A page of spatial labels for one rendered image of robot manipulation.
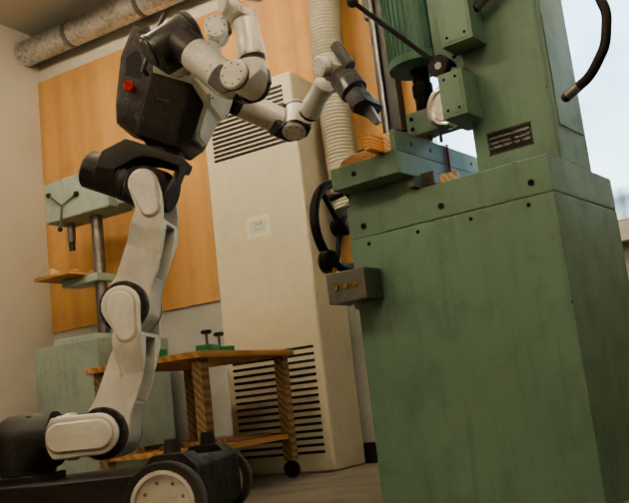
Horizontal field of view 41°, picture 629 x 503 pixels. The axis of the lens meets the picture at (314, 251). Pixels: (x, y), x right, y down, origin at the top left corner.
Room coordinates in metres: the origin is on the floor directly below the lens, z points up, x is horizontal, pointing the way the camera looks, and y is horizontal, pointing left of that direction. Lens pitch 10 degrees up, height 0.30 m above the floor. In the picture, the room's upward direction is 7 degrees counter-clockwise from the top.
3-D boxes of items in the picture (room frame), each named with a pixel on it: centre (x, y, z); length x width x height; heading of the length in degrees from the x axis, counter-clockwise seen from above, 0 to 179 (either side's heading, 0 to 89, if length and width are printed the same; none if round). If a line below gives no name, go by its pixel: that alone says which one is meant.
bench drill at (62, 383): (4.22, 1.09, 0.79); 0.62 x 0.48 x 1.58; 59
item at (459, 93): (2.07, -0.42, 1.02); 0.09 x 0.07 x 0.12; 143
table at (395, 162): (2.39, -0.29, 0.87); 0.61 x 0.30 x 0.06; 143
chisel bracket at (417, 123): (2.30, -0.38, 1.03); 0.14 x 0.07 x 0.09; 53
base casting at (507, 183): (2.24, -0.46, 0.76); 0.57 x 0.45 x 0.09; 53
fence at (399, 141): (2.31, -0.41, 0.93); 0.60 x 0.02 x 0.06; 143
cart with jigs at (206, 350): (3.49, 0.55, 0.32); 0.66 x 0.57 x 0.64; 151
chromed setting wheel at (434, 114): (2.13, -0.39, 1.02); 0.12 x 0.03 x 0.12; 53
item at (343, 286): (2.18, -0.09, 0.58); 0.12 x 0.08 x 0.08; 53
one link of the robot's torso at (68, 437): (2.41, 0.67, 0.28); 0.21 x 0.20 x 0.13; 83
